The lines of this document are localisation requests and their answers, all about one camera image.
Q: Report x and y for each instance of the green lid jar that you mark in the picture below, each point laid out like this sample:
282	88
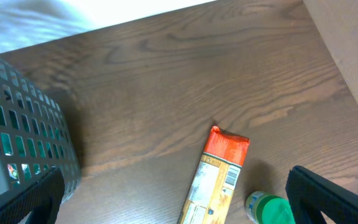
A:
264	208

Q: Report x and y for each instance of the grey plastic basket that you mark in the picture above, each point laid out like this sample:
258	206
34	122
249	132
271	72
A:
48	122

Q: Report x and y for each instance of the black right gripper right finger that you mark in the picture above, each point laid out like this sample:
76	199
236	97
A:
312	197

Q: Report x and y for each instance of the orange noodle packet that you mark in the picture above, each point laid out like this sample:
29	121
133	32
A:
215	179

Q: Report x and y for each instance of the green Nescafe coffee bag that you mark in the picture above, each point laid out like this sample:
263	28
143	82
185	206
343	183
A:
20	157

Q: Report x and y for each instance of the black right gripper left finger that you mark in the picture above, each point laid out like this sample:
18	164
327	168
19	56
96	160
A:
38	200

